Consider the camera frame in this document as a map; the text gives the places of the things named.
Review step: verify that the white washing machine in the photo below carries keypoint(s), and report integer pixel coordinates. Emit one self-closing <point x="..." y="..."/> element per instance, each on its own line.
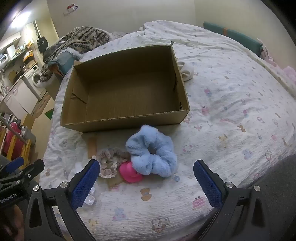
<point x="31" y="75"/>

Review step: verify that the white kitchen appliance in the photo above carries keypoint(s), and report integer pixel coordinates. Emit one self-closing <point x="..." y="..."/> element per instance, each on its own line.
<point x="3" y="58"/>

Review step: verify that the white soft cloth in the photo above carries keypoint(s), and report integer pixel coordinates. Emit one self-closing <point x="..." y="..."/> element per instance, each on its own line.
<point x="187" y="71"/>

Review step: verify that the blue fluffy scrunchie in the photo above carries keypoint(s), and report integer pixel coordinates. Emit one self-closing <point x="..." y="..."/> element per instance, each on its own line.
<point x="143" y="143"/>

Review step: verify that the grey bin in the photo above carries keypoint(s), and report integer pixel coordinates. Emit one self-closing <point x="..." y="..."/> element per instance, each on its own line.
<point x="29" y="137"/>

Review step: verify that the brown patterned door mat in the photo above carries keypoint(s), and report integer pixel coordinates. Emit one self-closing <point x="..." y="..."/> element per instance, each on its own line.
<point x="40" y="105"/>

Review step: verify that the dark grey clothing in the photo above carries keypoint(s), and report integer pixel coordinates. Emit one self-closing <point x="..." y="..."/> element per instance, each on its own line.
<point x="277" y="185"/>

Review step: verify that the red bag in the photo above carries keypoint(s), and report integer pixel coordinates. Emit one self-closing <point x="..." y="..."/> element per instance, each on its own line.
<point x="11" y="136"/>

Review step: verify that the teal cushion with white fleece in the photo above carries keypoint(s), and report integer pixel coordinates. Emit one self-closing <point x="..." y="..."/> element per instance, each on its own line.
<point x="64" y="61"/>

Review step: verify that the printed bed quilt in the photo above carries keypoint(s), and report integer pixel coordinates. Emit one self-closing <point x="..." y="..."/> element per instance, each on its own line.
<point x="231" y="104"/>

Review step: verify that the brown cardboard box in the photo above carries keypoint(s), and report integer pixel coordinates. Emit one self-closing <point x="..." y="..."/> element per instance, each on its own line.
<point x="129" y="92"/>

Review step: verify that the pink cloth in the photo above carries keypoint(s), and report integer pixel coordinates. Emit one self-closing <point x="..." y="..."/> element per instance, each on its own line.
<point x="289" y="70"/>

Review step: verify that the yellow wooden rack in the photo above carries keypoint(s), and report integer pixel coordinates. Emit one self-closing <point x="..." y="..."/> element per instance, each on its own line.
<point x="27" y="146"/>

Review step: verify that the teal headboard cushion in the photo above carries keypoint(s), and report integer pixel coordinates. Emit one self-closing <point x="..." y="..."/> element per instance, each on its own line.
<point x="238" y="37"/>

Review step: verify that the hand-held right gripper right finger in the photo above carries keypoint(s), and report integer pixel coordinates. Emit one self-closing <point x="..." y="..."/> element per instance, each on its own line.
<point x="208" y="183"/>

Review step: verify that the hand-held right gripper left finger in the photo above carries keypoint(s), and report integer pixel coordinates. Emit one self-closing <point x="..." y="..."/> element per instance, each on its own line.
<point x="85" y="183"/>

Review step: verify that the clear plastic hair clip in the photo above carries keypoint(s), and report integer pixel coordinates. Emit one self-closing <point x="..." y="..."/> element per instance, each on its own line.
<point x="89" y="199"/>

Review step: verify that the white cabinet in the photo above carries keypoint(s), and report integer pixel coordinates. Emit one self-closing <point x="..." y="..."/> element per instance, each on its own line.
<point x="20" y="97"/>

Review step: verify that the beige storage box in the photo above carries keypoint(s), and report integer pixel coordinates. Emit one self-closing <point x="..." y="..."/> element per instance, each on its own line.
<point x="54" y="89"/>

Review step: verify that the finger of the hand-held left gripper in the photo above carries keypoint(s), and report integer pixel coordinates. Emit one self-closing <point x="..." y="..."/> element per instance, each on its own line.
<point x="14" y="163"/>
<point x="32" y="169"/>

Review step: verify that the patterned knit blanket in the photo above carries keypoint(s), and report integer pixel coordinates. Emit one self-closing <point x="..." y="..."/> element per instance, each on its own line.
<point x="78" y="39"/>

